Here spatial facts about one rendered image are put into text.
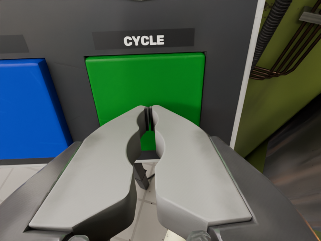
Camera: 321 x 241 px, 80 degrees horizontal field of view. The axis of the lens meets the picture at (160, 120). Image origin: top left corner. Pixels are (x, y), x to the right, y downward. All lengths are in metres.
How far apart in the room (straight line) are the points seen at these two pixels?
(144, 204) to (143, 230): 0.12
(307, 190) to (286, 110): 0.20
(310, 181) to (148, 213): 0.81
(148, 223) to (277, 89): 0.88
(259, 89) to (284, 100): 0.07
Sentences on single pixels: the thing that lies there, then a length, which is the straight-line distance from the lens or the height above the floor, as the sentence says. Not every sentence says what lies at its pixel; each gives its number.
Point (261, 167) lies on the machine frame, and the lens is 0.77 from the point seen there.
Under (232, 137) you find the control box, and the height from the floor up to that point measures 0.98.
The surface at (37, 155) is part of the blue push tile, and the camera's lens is 0.18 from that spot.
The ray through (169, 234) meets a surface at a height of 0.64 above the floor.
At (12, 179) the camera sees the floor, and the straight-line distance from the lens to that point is 1.44.
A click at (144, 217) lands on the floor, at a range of 1.13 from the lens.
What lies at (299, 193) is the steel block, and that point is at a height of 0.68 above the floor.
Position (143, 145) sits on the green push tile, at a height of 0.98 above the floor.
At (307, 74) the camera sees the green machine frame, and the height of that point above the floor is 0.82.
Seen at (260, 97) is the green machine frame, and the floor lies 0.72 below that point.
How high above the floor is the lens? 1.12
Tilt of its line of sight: 61 degrees down
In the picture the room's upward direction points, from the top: 2 degrees counter-clockwise
